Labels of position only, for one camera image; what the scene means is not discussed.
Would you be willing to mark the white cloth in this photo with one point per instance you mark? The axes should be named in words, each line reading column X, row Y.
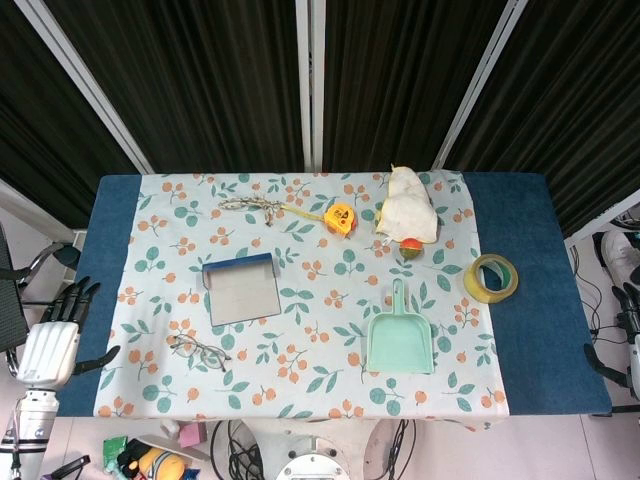
column 407, row 210

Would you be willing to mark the silver metal tray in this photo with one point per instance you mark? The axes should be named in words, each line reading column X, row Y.
column 242, row 295

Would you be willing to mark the wire-rimmed eyeglasses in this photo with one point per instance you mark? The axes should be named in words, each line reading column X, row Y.
column 192, row 351

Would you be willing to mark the yellow tape measure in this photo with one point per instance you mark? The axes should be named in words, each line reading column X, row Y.
column 340, row 217

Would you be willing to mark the orange green ball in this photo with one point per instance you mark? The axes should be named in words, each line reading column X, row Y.
column 411, row 249

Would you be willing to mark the blue table cover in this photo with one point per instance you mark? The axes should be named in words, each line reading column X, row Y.
column 545, row 300

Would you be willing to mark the mint green dustpan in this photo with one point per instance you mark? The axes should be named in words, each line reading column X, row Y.
column 400, row 345

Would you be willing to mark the yellow tape roll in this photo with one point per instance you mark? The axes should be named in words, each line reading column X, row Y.
column 475, row 290

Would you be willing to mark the green packet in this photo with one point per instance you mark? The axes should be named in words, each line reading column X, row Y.
column 114, row 450

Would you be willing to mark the white partition post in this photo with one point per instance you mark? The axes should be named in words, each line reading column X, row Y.
column 475, row 85
column 85, row 80
column 310, row 85

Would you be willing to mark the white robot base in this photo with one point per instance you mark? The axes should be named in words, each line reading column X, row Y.
column 312, row 465

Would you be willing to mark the black office chair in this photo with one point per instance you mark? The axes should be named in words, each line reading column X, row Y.
column 10, row 310

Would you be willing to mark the floral tablecloth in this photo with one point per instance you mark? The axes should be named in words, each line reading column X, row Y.
column 320, row 310

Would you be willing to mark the yellow minion toy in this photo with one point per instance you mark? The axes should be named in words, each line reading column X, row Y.
column 160, row 462

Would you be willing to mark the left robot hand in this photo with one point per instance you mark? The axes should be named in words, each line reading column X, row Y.
column 50, row 347

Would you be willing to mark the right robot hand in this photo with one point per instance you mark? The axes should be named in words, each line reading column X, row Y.
column 635, row 350

